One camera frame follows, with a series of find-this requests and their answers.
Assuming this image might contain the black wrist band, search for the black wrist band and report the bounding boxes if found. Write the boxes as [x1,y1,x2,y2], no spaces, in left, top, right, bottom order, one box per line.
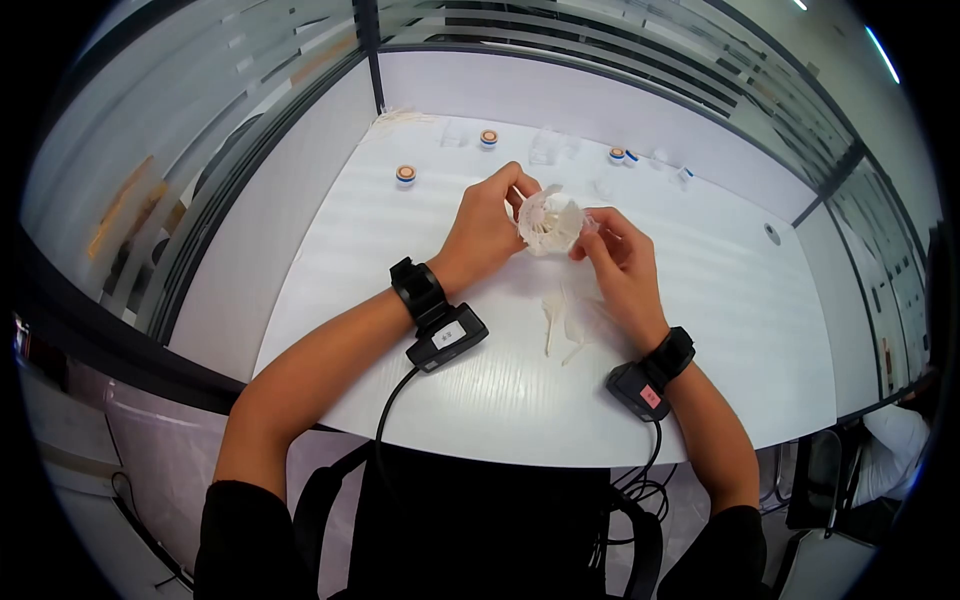
[389,256,490,374]
[605,326,697,423]

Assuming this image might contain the white feather shuttlecock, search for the white feather shuttlecock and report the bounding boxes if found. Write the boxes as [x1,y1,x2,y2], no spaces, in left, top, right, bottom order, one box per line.
[516,183,595,258]

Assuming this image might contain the loose white feather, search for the loose white feather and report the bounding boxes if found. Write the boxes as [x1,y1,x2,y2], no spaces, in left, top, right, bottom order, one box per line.
[561,294,622,368]
[541,283,570,358]

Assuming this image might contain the person's right thumb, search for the person's right thumb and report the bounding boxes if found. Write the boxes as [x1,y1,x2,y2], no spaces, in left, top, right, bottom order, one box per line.
[567,229,603,263]

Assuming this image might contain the person's right hand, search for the person's right hand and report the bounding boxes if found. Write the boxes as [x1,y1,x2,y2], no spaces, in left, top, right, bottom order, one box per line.
[567,207,671,354]

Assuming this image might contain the person's right index finger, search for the person's right index finger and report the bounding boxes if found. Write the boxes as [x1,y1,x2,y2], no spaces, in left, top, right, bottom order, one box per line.
[586,207,633,240]

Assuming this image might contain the person's left hand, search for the person's left hand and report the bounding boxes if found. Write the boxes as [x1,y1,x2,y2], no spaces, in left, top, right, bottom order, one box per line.
[426,160,543,296]

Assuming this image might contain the person's body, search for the person's body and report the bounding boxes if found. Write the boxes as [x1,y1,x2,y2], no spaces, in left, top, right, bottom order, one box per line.
[193,441,770,600]

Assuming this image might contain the person's left index finger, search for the person's left index finger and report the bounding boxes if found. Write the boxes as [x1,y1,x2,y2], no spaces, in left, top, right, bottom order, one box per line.
[486,160,543,199]

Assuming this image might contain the pile of white feathers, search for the pile of white feathers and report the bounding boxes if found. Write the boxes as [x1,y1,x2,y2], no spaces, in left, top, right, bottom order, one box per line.
[370,106,438,134]

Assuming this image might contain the black floor cable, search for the black floor cable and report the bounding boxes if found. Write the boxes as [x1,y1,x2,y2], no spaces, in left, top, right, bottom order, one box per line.
[111,471,198,594]

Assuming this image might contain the person's right fingers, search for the person's right fingers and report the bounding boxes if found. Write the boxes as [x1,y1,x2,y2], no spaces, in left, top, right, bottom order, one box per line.
[604,225,649,268]

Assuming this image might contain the black office chair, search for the black office chair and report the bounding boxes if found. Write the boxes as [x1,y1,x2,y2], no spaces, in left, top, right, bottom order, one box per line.
[786,429,847,538]

